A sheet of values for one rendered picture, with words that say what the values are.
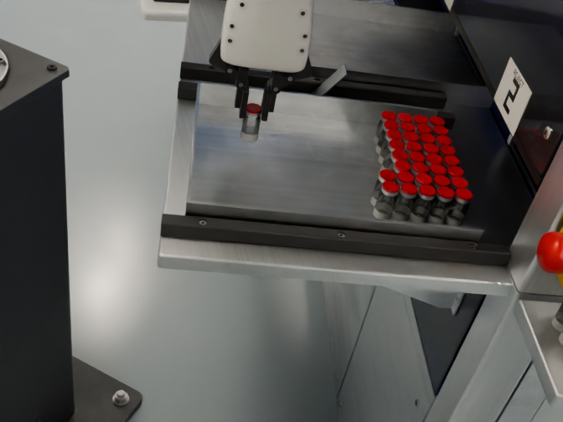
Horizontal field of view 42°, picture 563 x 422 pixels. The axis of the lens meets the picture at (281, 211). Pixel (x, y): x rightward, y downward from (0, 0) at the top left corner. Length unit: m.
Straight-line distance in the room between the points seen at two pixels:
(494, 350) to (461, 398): 0.10
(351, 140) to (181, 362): 0.95
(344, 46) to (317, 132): 0.28
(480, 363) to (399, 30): 0.65
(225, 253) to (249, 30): 0.25
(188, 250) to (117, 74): 2.06
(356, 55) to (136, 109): 1.50
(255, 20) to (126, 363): 1.14
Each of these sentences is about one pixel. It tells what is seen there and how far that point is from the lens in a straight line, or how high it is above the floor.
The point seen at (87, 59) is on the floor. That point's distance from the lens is 2.92.
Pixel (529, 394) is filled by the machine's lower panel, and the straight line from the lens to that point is 1.02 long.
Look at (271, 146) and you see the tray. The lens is 0.96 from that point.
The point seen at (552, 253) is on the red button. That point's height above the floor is 1.00.
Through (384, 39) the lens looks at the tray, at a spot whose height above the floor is 0.88.
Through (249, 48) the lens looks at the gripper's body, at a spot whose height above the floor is 1.04.
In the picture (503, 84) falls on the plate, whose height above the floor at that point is 1.02.
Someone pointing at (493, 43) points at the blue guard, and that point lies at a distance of 1.01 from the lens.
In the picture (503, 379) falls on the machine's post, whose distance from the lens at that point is 0.98.
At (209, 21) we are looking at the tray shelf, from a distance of 1.26.
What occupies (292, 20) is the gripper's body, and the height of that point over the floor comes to 1.08.
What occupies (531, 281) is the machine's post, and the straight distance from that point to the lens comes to 0.86.
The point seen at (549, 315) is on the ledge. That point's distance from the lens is 0.86.
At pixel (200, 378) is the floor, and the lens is 1.79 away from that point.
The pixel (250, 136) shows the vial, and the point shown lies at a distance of 0.92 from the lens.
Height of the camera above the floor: 1.43
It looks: 39 degrees down
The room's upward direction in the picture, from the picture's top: 12 degrees clockwise
